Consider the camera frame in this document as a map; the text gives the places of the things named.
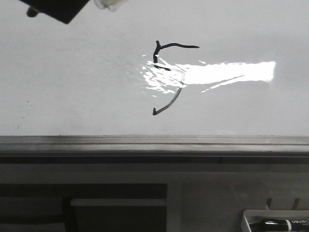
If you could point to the white whiteboard with metal frame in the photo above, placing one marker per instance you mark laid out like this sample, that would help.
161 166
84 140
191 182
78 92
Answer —
166 75

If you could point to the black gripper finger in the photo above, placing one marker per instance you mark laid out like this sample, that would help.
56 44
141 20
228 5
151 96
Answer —
61 10

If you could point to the black marker in tray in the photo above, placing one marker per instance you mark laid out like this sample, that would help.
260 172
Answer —
281 225

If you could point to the white marker tray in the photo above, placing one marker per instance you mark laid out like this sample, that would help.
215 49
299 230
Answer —
253 216

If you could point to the white taped whiteboard marker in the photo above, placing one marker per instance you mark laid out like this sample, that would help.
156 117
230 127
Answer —
111 5

